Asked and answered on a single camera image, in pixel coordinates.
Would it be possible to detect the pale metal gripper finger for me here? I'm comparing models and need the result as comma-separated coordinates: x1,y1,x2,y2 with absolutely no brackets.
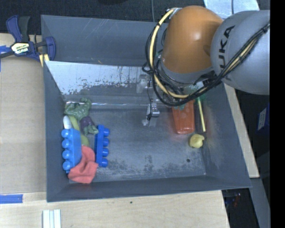
148,104,161,128
142,106,153,126

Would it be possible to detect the orange toy carrot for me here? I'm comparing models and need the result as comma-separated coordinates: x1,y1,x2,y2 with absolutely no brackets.
171,99,196,135

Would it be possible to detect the grey metal bin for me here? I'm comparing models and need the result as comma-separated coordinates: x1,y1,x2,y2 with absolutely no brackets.
40,14,253,203

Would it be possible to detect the thin yellow stick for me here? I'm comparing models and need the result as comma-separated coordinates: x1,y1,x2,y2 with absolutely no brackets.
196,97,207,133

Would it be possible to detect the yellow crumpled ball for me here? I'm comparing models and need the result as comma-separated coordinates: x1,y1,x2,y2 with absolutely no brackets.
189,133,205,149

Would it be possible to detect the narrow blue toy brick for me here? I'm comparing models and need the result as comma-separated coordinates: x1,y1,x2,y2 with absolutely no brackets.
95,124,110,168

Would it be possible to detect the green toy figure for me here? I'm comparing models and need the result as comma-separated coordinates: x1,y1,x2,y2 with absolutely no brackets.
64,97,99,135

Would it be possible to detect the white and yellow-green toy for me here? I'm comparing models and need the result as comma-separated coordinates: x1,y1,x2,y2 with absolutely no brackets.
62,115,90,147

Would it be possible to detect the red cloth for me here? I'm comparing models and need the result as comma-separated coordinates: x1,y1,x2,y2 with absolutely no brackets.
67,145,99,184

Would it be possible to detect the wide blue toy brick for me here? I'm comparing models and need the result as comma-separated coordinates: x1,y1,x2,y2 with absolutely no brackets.
61,128,83,174

